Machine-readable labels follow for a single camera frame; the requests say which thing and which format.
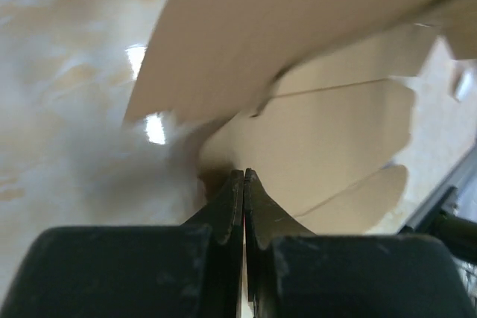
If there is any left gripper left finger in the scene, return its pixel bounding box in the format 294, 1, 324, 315
10, 171, 243, 317

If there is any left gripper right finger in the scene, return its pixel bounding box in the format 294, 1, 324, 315
244, 169, 476, 317

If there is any brown cardboard box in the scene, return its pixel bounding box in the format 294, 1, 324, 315
124, 0, 476, 234

